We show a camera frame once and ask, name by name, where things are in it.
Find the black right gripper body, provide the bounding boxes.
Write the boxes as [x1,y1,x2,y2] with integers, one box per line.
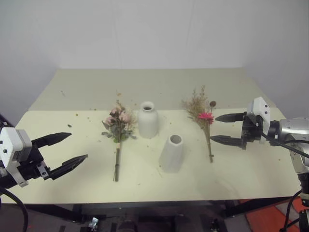
[240,114,264,150]

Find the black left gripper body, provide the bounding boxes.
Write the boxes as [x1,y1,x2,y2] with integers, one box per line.
[18,146,53,182]

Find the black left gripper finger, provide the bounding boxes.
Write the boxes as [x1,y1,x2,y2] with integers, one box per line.
[31,131,72,152]
[49,155,88,181]

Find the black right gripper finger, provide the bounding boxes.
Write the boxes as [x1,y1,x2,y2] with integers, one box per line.
[209,135,242,149]
[214,112,248,123]

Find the tapered white ribbed vase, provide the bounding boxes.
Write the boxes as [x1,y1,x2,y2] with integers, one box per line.
[158,134,184,174]

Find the round white bottle vase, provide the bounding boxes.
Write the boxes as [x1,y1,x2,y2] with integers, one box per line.
[137,101,159,139]

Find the dried bouquet with pink daisy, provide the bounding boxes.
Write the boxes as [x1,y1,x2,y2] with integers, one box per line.
[181,85,217,163]

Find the pink rose bouquet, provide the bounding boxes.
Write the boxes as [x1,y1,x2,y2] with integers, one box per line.
[101,98,138,182]

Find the red floor mat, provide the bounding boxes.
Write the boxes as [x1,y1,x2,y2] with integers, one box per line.
[245,202,301,232]

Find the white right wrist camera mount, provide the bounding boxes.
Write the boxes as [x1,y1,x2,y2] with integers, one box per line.
[246,96,272,145]

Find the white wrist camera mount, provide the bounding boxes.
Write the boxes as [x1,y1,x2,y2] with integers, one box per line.
[0,127,33,188]
[246,96,272,145]

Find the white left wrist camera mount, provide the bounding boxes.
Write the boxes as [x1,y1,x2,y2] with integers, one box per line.
[0,127,33,188]

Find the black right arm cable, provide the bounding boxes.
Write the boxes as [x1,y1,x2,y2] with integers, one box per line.
[260,133,309,159]

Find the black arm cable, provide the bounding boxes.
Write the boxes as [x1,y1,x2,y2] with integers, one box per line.
[0,186,29,232]
[260,133,309,159]

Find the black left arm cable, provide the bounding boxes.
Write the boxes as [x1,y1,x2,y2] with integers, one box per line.
[0,186,29,232]

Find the black table frame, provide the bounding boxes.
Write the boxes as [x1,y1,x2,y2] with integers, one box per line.
[23,197,292,232]

